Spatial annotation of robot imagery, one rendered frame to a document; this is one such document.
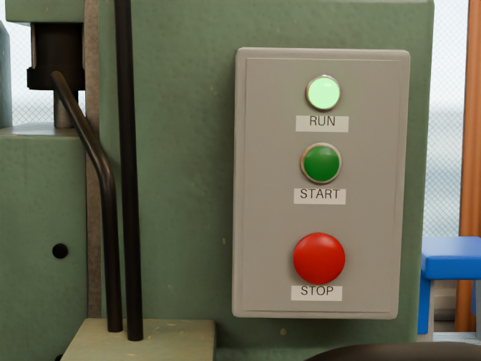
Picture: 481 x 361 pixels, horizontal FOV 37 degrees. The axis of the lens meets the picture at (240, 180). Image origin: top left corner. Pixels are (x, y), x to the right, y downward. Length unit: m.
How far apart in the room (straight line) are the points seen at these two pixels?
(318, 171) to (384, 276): 0.08
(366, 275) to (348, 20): 0.16
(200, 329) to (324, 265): 0.11
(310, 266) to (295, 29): 0.16
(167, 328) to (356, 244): 0.14
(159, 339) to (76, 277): 0.11
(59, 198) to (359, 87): 0.24
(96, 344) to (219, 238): 0.11
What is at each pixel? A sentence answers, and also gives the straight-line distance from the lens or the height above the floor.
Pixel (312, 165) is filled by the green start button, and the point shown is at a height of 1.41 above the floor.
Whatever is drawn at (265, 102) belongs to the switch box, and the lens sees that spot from 0.42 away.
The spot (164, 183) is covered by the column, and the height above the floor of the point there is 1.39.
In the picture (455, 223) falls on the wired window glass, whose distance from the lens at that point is 2.17.
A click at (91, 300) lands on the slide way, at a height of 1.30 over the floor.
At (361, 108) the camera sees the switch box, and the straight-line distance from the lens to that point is 0.42.
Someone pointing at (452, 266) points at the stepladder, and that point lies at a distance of 1.32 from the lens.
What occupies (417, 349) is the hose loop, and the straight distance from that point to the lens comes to 0.48.
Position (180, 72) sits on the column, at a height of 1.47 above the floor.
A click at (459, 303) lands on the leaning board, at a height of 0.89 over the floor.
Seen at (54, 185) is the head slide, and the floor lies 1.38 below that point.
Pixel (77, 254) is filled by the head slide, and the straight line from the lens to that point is 0.54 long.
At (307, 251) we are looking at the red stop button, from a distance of 0.42.
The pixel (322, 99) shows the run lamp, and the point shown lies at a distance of 0.41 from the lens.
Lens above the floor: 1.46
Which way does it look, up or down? 8 degrees down
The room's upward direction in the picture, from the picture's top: 1 degrees clockwise
